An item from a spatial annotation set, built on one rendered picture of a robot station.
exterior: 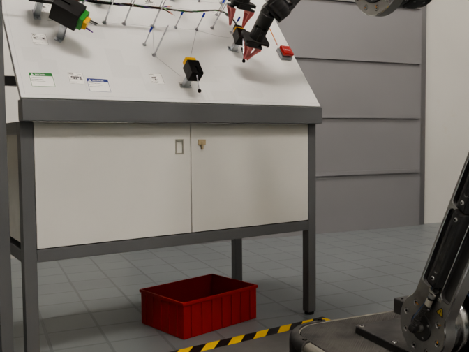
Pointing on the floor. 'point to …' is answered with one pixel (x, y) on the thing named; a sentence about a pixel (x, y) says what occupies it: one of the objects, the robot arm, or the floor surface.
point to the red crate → (198, 304)
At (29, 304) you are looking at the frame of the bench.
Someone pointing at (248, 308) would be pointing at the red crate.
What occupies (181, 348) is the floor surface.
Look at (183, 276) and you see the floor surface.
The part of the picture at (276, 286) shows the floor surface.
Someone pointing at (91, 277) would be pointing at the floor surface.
